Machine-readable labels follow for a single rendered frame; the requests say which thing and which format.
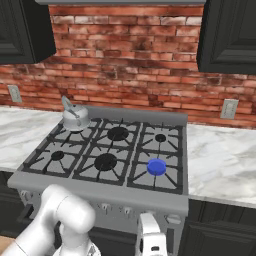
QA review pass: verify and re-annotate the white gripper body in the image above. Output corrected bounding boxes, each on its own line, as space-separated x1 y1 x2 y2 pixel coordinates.
138 212 166 239

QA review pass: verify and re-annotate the grey stove knob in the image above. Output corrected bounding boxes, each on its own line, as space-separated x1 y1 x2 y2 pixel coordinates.
99 202 111 215
166 213 182 225
20 189 33 203
121 205 134 217

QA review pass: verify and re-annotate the grey gas stove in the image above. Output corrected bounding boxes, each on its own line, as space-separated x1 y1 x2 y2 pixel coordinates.
7 105 190 256

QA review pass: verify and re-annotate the blue burner flame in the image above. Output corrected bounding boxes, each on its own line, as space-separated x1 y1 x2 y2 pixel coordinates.
146 158 168 176

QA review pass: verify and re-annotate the black base cupboard door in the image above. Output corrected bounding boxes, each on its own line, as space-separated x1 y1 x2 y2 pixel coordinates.
177 219 256 256

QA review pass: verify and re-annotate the black drawer front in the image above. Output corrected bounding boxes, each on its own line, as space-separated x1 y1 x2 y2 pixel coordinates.
187 198 256 228

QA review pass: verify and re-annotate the silver kettle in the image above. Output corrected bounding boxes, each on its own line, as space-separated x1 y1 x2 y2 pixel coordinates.
60 95 91 132

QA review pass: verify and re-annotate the black base cupboard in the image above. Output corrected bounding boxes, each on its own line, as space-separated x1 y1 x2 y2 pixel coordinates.
0 170 26 238

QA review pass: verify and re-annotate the grey range hood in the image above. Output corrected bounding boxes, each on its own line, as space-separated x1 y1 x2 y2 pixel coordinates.
34 0 207 6

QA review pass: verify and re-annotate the black oven door handle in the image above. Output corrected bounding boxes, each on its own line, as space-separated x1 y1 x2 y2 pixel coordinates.
16 203 36 226

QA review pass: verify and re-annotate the grey wall socket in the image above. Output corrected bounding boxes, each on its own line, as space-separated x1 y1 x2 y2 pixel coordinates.
219 98 240 120
7 84 23 104

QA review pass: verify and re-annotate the black wall cupboard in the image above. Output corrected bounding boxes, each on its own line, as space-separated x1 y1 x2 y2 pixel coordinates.
0 0 57 66
196 0 256 76

